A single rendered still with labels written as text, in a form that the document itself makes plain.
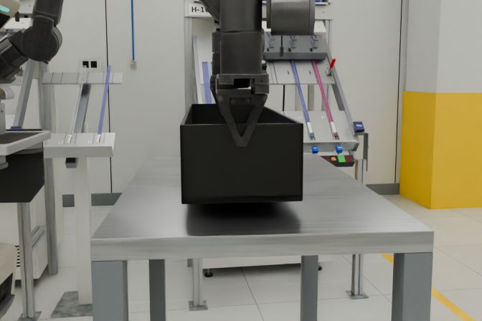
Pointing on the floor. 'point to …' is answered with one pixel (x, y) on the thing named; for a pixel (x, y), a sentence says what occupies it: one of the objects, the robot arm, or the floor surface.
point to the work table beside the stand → (256, 236)
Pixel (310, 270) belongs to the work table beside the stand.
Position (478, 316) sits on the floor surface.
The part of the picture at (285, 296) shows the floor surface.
